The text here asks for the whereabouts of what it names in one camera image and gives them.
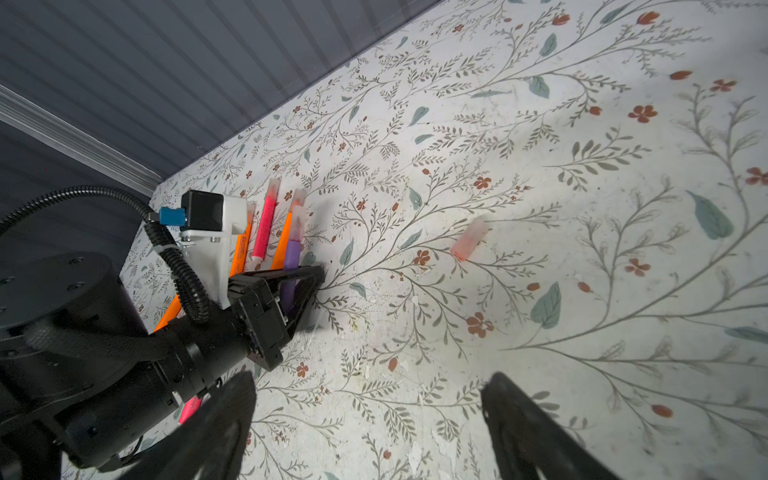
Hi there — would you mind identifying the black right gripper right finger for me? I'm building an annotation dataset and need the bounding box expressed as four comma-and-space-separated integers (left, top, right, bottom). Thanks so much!
481, 372, 616, 479

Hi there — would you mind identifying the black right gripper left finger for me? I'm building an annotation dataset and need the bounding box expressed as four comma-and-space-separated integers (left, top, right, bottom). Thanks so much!
121, 371, 256, 479

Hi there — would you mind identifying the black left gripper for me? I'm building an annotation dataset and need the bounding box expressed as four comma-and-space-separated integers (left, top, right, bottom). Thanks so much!
61, 265, 325, 468

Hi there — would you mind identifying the pink marker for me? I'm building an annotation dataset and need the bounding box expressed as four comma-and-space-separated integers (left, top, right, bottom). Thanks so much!
251, 178, 281, 264
178, 396, 203, 424

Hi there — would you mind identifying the purple marker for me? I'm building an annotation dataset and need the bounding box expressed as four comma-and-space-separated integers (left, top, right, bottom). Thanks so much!
280, 206, 307, 314

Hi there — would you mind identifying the translucent pink pen cap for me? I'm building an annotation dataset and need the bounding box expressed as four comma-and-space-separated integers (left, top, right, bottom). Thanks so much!
450, 216, 489, 261

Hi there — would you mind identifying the lone orange marker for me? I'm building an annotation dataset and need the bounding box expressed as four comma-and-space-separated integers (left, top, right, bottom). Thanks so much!
154, 295, 182, 332

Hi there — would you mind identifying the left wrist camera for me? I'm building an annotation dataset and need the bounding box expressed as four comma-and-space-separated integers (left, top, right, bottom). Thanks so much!
158, 190, 249, 310

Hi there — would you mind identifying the aluminium left corner post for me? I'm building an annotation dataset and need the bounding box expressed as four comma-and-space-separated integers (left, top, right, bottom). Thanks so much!
1, 85, 163, 197

